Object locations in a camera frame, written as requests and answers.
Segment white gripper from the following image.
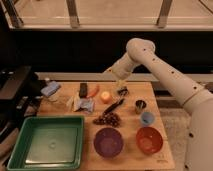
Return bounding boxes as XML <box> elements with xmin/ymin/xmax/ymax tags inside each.
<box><xmin>105</xmin><ymin>64</ymin><xmax>129</xmax><ymax>87</ymax></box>

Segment orange apple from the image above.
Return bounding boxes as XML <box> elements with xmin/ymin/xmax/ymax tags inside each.
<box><xmin>100</xmin><ymin>91</ymin><xmax>112</xmax><ymax>103</ymax></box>

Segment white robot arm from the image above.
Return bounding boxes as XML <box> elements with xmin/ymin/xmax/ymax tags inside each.
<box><xmin>108</xmin><ymin>38</ymin><xmax>213</xmax><ymax>171</ymax></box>

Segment dark metal cup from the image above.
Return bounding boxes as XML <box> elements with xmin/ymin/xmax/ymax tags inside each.
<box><xmin>135</xmin><ymin>100</ymin><xmax>146</xmax><ymax>114</ymax></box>

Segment small blue plastic cup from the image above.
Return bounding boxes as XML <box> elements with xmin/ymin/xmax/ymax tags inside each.
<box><xmin>140</xmin><ymin>112</ymin><xmax>155</xmax><ymax>127</ymax></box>

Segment small dark toy object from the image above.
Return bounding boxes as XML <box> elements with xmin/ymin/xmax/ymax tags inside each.
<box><xmin>117</xmin><ymin>86</ymin><xmax>129</xmax><ymax>97</ymax></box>

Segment orange carrot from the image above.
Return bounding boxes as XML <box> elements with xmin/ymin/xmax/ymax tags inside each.
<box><xmin>87</xmin><ymin>85</ymin><xmax>100</xmax><ymax>98</ymax></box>

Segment dark eggplant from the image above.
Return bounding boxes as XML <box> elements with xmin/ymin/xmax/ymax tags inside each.
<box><xmin>103</xmin><ymin>98</ymin><xmax>125</xmax><ymax>114</ymax></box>

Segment black rectangular block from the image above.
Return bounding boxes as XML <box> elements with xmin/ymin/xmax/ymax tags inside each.
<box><xmin>79</xmin><ymin>83</ymin><xmax>88</xmax><ymax>98</ymax></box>

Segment bunch of dark grapes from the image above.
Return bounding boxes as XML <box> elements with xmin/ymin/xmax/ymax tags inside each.
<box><xmin>93</xmin><ymin>112</ymin><xmax>121</xmax><ymax>127</ymax></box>

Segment crumpled white blue packet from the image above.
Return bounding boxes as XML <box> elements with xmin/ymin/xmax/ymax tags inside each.
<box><xmin>66</xmin><ymin>94</ymin><xmax>95</xmax><ymax>113</ymax></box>

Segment blue sponge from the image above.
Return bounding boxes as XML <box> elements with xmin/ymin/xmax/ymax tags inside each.
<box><xmin>41</xmin><ymin>81</ymin><xmax>61</xmax><ymax>97</ymax></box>

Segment purple bowl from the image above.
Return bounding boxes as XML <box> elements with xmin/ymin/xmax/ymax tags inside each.
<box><xmin>93</xmin><ymin>127</ymin><xmax>124</xmax><ymax>158</ymax></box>

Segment red bowl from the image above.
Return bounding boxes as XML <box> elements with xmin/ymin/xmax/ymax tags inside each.
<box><xmin>136</xmin><ymin>127</ymin><xmax>163</xmax><ymax>155</ymax></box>

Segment black equipment on left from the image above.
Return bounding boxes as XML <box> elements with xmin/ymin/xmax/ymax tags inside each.
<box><xmin>0</xmin><ymin>65</ymin><xmax>43</xmax><ymax>158</ymax></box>

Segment green plastic tray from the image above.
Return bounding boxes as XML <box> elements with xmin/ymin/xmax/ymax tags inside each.
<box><xmin>7</xmin><ymin>116</ymin><xmax>84</xmax><ymax>171</ymax></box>

